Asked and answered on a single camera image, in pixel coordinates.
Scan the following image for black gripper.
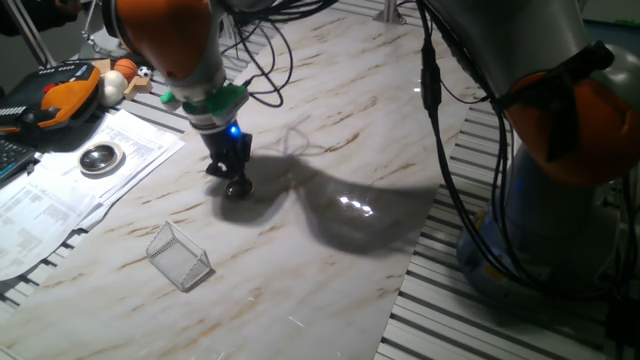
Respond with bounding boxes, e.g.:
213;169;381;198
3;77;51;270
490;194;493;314
199;122;254;189

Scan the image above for small round metal plate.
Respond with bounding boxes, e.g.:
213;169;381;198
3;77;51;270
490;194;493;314
224;178;255;201

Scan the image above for white marble pattern sheet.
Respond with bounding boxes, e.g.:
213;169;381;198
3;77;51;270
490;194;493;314
0;4;476;360

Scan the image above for light wooden toy block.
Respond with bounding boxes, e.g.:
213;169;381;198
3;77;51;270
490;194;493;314
123;75;154;101

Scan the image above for metal bowl with white rim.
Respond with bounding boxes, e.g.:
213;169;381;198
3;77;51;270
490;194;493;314
78;140;125;176

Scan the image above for white toy egg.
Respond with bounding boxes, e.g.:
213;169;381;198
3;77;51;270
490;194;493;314
98;69;130;108

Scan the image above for small orange toy basketball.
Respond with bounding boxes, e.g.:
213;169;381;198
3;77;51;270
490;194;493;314
113;58;139;83

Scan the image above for orange and black teach pendant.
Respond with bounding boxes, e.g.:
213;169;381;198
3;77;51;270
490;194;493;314
0;60;103;135

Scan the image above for white printed paper sheets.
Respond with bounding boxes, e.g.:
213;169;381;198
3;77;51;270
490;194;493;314
0;108;186;282

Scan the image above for black computer keyboard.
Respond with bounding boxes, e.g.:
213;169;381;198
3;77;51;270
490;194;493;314
0;138;37;184

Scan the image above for blue metal box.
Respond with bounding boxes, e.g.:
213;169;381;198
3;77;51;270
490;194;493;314
582;18;640;54

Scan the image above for green wrist mount plate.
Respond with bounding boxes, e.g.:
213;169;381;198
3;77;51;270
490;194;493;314
159;83;250;129

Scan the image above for white wire mesh basket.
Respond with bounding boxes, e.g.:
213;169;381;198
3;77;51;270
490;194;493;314
145;219;213;294

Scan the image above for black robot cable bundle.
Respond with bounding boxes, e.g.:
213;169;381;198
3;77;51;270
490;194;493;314
219;0;640;301

